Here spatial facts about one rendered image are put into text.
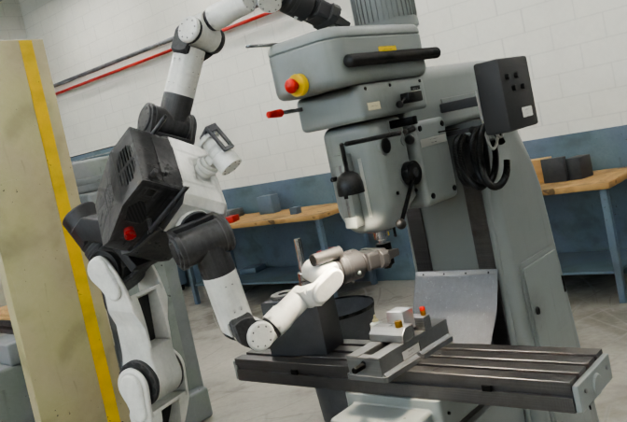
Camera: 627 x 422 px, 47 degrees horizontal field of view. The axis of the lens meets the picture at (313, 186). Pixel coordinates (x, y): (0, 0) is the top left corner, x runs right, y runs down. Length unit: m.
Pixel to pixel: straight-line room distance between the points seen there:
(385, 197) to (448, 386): 0.54
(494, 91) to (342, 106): 0.44
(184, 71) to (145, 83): 7.63
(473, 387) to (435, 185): 0.60
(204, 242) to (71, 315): 1.70
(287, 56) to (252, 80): 6.31
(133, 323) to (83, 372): 1.34
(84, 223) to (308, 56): 0.82
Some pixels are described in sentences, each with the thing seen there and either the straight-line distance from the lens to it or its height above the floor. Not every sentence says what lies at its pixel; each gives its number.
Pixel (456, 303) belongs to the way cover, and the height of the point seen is 0.98.
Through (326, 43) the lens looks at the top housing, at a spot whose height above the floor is 1.85.
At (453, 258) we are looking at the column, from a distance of 2.49.
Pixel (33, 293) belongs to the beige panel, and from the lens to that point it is 3.37.
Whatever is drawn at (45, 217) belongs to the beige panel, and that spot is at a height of 1.51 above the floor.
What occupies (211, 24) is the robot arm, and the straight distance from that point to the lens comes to 2.13.
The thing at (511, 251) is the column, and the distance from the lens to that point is 2.44.
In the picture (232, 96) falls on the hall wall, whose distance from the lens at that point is 8.55.
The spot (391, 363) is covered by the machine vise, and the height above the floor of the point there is 0.95.
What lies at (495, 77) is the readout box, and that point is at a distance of 2.12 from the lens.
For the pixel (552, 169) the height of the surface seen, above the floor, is 0.99.
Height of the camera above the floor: 1.62
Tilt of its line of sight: 4 degrees down
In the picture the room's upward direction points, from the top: 12 degrees counter-clockwise
